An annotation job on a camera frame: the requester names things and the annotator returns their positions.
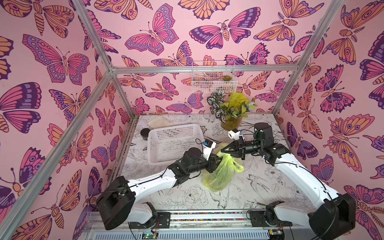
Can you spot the white perforated plastic basket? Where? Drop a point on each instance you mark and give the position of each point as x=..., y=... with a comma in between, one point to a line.
x=166, y=145

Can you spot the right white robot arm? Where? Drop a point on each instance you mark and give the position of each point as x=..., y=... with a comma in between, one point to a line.
x=333, y=214

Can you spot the white wire wall basket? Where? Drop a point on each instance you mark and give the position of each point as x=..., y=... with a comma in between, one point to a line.
x=208, y=79

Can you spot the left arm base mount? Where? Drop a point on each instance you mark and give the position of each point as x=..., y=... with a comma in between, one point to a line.
x=145, y=216

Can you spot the potted plant with yellow-green leaves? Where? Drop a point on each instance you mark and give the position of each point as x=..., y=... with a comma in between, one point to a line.
x=232, y=110

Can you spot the aluminium front rail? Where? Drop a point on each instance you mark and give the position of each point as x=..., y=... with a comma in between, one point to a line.
x=200, y=225

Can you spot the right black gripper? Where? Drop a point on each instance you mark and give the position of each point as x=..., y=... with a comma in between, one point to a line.
x=241, y=148

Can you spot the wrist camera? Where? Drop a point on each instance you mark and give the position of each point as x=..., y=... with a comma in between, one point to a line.
x=208, y=147
x=235, y=134

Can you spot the beige cloth pad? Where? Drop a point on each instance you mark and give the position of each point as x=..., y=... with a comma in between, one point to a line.
x=160, y=122

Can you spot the yellow-green plastic bag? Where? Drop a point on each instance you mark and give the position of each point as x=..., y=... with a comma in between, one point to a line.
x=221, y=177

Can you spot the small black round jar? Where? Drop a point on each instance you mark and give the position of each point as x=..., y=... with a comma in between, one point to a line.
x=145, y=133

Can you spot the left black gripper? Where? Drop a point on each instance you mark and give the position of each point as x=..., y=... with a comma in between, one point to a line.
x=211, y=167

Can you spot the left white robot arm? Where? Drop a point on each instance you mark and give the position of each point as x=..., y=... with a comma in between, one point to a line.
x=119, y=202

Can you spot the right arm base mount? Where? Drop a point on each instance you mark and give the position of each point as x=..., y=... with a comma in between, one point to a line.
x=267, y=217

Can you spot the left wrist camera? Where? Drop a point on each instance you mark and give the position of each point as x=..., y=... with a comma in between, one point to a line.
x=208, y=147

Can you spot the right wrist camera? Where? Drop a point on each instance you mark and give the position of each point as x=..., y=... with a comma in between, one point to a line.
x=235, y=134

